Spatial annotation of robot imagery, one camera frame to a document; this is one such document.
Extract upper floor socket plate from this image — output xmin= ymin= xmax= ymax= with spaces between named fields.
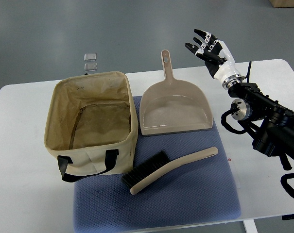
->
xmin=84 ymin=52 xmax=97 ymax=61

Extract black table control panel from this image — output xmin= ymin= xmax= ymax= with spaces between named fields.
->
xmin=281 ymin=214 xmax=294 ymax=220

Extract cardboard box corner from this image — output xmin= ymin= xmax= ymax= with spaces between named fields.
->
xmin=274 ymin=0 xmax=294 ymax=4

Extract beige hand broom black bristles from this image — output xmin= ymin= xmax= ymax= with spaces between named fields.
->
xmin=121 ymin=147 xmax=218 ymax=195

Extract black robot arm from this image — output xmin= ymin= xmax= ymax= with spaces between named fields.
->
xmin=221 ymin=80 xmax=294 ymax=170

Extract white table leg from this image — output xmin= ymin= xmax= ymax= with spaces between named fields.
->
xmin=243 ymin=219 xmax=258 ymax=233

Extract beige plastic dustpan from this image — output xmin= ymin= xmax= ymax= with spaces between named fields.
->
xmin=139 ymin=50 xmax=213 ymax=136

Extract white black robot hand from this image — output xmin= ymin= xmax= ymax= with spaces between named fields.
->
xmin=185 ymin=29 xmax=243 ymax=89

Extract yellow fabric bag black handle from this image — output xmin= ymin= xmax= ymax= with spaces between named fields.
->
xmin=44 ymin=71 xmax=138 ymax=183

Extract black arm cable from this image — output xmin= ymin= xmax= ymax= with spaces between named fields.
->
xmin=280 ymin=172 xmax=294 ymax=204

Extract blue textured mat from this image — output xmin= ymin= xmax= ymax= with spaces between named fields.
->
xmin=73 ymin=95 xmax=242 ymax=231

